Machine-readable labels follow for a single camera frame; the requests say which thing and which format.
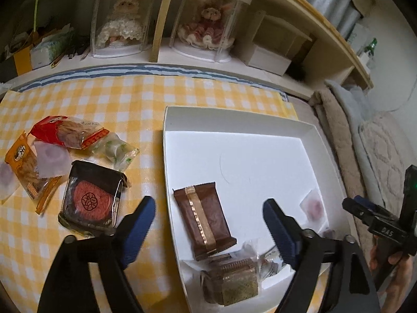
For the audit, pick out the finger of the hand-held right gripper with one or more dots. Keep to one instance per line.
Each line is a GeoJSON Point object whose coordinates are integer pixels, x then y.
{"type": "Point", "coordinates": [353, 207]}
{"type": "Point", "coordinates": [365, 202]}

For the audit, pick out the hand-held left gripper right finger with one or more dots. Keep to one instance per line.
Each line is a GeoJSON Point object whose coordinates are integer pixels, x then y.
{"type": "Point", "coordinates": [280, 231]}

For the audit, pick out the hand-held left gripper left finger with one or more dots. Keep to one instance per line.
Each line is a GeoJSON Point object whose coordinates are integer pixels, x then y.
{"type": "Point", "coordinates": [136, 231]}

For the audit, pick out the white silver snack packet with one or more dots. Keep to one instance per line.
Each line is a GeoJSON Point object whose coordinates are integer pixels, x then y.
{"type": "Point", "coordinates": [268, 267]}

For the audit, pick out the white donut packet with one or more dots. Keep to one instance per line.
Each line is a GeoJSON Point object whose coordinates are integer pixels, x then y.
{"type": "Point", "coordinates": [312, 207]}
{"type": "Point", "coordinates": [50, 159]}
{"type": "Point", "coordinates": [6, 182]}

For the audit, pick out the black red mooncake packet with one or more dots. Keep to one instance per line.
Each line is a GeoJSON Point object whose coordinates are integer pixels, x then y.
{"type": "Point", "coordinates": [88, 199]}

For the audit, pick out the gold-brown cake clear packet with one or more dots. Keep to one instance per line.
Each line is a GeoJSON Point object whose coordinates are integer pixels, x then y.
{"type": "Point", "coordinates": [234, 283]}

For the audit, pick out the brown gold-striped packet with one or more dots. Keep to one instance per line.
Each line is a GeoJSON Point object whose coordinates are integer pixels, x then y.
{"type": "Point", "coordinates": [208, 218]}

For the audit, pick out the white cardboard tray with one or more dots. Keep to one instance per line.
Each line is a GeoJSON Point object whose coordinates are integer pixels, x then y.
{"type": "Point", "coordinates": [254, 163]}

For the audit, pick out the green white mochi packet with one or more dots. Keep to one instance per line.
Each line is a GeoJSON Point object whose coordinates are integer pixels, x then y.
{"type": "Point", "coordinates": [114, 150]}

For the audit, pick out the red snack packet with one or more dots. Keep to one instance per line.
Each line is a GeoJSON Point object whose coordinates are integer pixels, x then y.
{"type": "Point", "coordinates": [71, 133]}

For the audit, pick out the orange snack packet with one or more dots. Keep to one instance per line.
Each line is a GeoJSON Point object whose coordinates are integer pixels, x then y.
{"type": "Point", "coordinates": [21, 156]}

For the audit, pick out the person's right hand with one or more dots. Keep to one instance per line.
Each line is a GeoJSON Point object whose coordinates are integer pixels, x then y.
{"type": "Point", "coordinates": [404, 277]}

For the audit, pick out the beige textured pillow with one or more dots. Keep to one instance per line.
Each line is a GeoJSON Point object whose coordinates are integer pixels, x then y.
{"type": "Point", "coordinates": [384, 150]}

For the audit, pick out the beige fleece blanket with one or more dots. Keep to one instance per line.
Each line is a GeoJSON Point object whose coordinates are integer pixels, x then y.
{"type": "Point", "coordinates": [335, 130]}

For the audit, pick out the grey-blue blanket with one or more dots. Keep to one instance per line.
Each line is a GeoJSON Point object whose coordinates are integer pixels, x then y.
{"type": "Point", "coordinates": [355, 104]}

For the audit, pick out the yellow checkered tablecloth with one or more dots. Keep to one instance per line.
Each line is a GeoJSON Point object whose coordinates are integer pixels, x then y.
{"type": "Point", "coordinates": [130, 104]}

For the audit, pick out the black furry item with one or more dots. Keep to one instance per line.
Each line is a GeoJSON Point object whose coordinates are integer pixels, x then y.
{"type": "Point", "coordinates": [296, 71]}

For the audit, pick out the green glass bottle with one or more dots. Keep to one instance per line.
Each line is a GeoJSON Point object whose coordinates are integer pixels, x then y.
{"type": "Point", "coordinates": [371, 45]}

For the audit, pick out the small wooden box stand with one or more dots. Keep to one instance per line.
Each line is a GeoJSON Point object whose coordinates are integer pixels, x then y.
{"type": "Point", "coordinates": [267, 62]}

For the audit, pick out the long wooden shelf unit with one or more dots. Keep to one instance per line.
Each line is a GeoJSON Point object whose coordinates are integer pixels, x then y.
{"type": "Point", "coordinates": [329, 32]}

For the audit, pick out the clear display case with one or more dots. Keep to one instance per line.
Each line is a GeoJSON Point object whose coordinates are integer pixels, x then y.
{"type": "Point", "coordinates": [114, 53]}
{"type": "Point", "coordinates": [208, 57]}

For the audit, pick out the pencil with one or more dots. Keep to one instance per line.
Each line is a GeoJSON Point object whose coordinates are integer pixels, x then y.
{"type": "Point", "coordinates": [60, 59]}

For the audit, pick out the bundle of dark pens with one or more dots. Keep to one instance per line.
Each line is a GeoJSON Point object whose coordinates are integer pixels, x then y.
{"type": "Point", "coordinates": [78, 49]}

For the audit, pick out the tissue box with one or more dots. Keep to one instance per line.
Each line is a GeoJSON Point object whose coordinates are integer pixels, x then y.
{"type": "Point", "coordinates": [42, 55]}

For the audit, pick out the doll in white dress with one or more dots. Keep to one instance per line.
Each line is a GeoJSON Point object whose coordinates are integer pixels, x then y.
{"type": "Point", "coordinates": [123, 29]}

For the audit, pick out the yellow box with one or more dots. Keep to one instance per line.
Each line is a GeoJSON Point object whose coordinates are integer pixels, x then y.
{"type": "Point", "coordinates": [22, 62]}

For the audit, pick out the doll in pink dress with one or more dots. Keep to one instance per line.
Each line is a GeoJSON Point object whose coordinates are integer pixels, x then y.
{"type": "Point", "coordinates": [205, 32]}

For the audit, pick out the yellow-green ribbon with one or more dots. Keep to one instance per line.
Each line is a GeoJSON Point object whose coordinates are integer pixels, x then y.
{"type": "Point", "coordinates": [35, 13]}

